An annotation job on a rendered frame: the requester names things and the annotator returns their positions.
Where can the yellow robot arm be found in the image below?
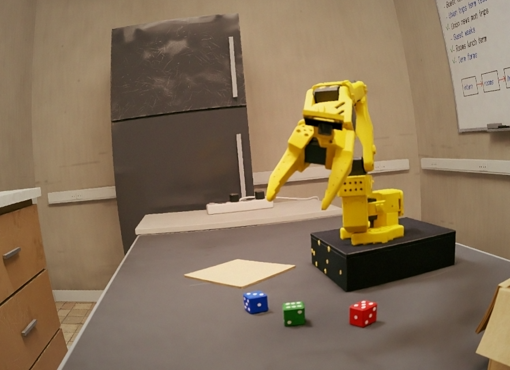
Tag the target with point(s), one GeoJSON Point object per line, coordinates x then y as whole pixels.
{"type": "Point", "coordinates": [360, 203]}

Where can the green die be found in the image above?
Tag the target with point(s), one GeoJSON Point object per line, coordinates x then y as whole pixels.
{"type": "Point", "coordinates": [294, 313]}

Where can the red die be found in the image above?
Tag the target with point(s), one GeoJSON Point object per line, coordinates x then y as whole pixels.
{"type": "Point", "coordinates": [363, 313]}

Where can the blue die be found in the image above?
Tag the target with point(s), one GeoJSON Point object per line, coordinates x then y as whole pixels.
{"type": "Point", "coordinates": [255, 302]}

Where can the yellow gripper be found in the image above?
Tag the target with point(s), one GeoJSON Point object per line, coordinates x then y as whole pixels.
{"type": "Point", "coordinates": [321, 142]}

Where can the beige flat mat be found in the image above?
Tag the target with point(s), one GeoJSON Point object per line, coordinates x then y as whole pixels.
{"type": "Point", "coordinates": [239, 273]}

